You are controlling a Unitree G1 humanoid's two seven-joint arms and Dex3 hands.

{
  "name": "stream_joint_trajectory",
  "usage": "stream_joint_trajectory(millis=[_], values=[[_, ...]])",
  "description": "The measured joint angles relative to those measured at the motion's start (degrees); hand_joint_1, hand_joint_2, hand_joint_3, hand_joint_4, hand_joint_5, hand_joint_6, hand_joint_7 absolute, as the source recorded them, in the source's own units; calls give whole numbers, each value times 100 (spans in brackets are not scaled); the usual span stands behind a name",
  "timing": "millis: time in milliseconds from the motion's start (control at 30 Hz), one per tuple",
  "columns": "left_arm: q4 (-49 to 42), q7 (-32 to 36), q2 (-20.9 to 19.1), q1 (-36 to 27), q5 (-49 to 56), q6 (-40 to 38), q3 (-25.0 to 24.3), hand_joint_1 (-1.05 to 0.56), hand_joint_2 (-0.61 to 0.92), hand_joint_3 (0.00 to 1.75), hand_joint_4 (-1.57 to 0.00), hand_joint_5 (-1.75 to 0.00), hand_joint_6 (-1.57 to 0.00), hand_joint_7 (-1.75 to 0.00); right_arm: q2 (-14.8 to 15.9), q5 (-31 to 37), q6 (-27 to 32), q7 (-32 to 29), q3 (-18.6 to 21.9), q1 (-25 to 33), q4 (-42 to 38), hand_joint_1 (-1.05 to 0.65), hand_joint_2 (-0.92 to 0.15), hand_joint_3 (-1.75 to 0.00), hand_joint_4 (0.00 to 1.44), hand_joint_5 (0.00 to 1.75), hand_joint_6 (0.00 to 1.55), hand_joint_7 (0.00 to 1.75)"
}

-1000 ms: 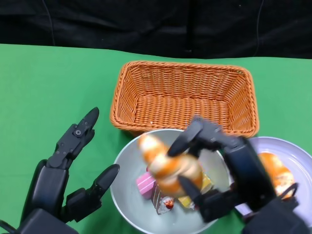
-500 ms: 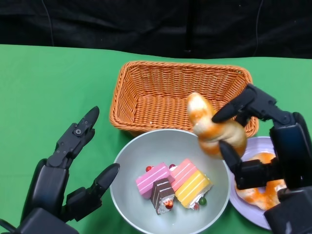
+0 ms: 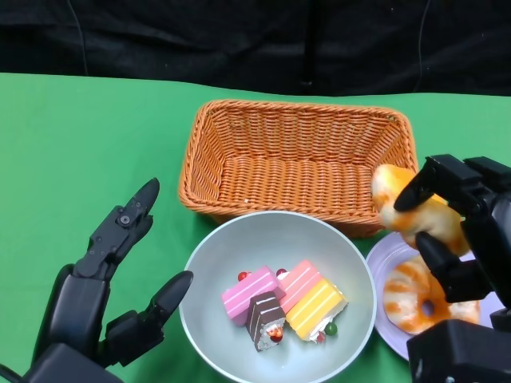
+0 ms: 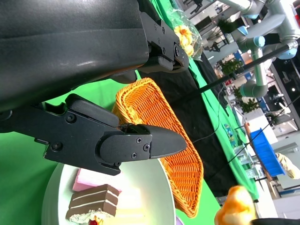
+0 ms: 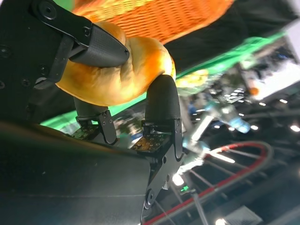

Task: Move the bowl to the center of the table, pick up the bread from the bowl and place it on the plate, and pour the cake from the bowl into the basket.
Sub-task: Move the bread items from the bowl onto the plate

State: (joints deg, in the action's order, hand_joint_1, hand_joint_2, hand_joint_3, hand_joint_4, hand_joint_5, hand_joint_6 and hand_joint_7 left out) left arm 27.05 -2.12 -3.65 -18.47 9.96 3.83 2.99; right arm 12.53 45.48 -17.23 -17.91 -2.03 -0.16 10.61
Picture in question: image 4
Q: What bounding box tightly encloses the pink cake slice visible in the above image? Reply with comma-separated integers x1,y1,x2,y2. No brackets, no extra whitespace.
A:
72,168,122,194

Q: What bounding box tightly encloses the pale green bowl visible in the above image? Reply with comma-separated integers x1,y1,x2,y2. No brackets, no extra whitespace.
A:
41,159,177,225

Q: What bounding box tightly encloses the green cloth strip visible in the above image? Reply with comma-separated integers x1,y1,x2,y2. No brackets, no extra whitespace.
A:
156,0,260,203

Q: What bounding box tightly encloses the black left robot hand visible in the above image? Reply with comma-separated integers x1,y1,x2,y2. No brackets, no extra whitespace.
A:
0,0,190,176

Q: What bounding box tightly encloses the orange wicker basket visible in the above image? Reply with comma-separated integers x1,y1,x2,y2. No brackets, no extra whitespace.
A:
111,77,203,218

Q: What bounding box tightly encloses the elongated orange striped bread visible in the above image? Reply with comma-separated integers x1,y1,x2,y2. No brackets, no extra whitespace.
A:
214,185,256,225

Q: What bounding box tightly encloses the green tablecloth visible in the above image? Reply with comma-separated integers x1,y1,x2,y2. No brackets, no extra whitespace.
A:
0,70,222,225

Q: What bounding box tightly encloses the blue plastic bin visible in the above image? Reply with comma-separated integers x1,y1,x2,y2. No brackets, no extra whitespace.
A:
249,127,286,180

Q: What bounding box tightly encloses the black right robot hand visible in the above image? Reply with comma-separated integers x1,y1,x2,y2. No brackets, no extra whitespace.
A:
249,217,300,225

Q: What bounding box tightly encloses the black backdrop cloth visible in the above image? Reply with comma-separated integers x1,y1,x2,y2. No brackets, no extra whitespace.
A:
138,0,239,198

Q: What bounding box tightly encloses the chocolate cake slice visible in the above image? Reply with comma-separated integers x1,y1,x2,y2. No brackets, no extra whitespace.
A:
65,184,120,223

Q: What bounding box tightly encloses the black pole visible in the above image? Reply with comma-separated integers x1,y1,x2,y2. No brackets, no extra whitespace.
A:
196,44,292,94

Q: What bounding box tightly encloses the bag of yellow snacks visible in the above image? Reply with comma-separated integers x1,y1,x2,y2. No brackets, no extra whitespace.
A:
170,7,203,62

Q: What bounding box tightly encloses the thin black cable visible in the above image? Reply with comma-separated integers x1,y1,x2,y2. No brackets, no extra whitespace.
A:
192,88,227,144

